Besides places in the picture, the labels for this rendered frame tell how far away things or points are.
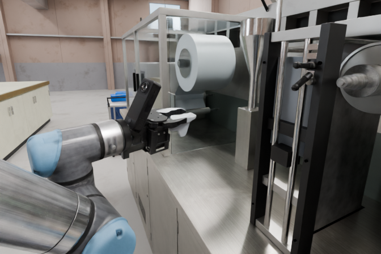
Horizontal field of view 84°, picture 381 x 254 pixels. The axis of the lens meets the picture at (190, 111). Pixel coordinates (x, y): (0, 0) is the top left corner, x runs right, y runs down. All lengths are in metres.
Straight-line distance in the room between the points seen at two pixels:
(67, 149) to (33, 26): 11.45
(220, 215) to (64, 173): 0.49
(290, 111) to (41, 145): 0.51
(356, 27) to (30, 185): 0.60
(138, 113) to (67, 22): 11.11
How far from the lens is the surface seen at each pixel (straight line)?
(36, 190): 0.30
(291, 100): 0.55
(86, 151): 0.42
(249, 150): 0.96
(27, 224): 0.30
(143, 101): 0.46
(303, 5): 1.12
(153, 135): 0.49
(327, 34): 0.47
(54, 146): 0.41
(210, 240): 0.67
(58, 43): 11.53
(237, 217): 0.75
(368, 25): 0.56
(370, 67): 0.52
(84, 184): 0.45
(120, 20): 11.36
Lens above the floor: 1.37
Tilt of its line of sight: 13 degrees down
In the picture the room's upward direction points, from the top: straight up
